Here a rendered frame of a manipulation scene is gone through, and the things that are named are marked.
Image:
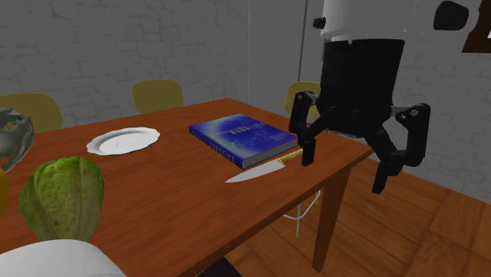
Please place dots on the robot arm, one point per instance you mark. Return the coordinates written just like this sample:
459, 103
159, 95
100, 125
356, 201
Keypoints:
364, 19

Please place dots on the brown wooden table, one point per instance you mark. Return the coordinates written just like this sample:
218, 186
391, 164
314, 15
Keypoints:
172, 203

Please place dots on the blue hardcover book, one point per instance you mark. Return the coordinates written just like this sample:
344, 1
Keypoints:
241, 138

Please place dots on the yellow rounded object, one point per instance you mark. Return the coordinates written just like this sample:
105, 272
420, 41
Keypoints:
3, 193

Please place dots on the grey multicoloured lumpy object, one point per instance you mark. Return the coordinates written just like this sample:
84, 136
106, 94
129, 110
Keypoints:
15, 138

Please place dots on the yellow chair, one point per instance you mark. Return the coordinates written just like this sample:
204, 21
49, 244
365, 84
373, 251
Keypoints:
157, 96
32, 111
295, 92

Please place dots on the dark brown wall picture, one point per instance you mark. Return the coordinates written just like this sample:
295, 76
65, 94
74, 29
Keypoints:
479, 38

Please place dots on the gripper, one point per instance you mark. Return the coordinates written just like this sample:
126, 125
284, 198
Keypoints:
360, 84

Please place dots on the green cabbage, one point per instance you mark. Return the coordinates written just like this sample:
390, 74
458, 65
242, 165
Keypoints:
63, 197

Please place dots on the white scalloped plate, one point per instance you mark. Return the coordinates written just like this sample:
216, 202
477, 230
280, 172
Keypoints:
122, 141

